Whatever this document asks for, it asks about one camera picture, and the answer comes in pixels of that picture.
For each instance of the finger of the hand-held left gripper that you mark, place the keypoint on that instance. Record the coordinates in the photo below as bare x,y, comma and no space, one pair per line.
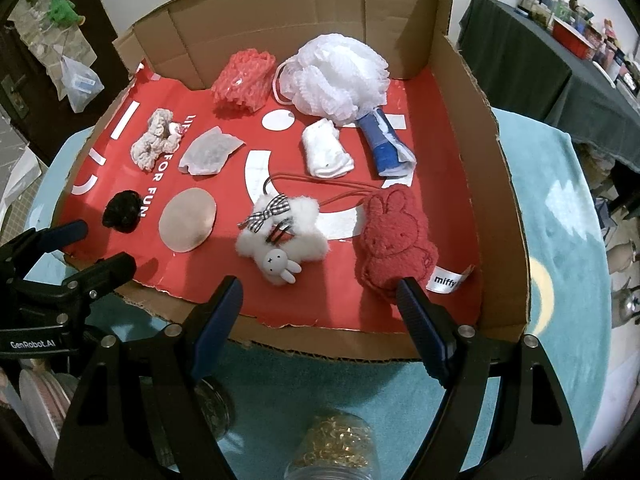
105,275
65,234

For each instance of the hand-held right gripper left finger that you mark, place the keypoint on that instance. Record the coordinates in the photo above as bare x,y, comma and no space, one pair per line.
220,320

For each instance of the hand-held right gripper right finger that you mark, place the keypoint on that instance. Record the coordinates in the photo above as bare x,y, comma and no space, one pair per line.
425,330

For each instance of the black fluffy scrunchie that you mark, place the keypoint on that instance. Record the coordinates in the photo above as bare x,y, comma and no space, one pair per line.
122,210

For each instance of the red rabbit plush pouch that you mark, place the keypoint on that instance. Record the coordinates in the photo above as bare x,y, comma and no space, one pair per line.
395,240

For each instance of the beige round powder puff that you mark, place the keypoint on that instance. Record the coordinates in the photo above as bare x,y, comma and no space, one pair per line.
187,220

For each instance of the cream crocheted scrunchie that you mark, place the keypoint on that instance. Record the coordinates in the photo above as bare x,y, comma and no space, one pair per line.
152,142

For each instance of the white paper sachet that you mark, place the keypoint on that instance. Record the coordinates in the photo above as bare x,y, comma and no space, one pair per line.
210,152

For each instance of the blue roll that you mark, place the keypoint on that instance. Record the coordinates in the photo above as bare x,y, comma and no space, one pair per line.
382,145

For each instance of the white sock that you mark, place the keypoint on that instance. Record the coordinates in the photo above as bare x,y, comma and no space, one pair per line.
325,150

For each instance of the red foam net sleeve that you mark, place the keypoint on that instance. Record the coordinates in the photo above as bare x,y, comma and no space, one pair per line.
240,80

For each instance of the white mesh bath pouf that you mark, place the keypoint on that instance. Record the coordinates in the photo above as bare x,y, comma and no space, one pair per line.
340,75

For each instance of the cardboard box with red inside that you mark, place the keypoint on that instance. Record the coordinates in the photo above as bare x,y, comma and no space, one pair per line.
350,10

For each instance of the glass jar with dark contents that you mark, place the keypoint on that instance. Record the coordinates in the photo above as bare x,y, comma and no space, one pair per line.
217,410

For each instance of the glass jar with gold contents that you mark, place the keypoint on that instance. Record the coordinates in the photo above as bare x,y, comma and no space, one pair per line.
330,440

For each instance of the clear plastic bag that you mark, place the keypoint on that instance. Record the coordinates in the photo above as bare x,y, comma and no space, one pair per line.
82,85

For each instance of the teal plush blanket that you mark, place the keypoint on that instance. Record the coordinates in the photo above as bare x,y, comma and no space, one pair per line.
560,240

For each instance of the beige hanging organizer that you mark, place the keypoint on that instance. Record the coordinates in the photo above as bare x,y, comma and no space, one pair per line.
45,50

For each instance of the green plush toy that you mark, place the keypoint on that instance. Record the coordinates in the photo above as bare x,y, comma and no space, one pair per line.
62,10

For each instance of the table with dark cloth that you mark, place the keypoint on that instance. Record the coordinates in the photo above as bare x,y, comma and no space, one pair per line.
525,70

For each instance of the red plastic bin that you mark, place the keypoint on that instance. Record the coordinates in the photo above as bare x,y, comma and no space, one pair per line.
572,40

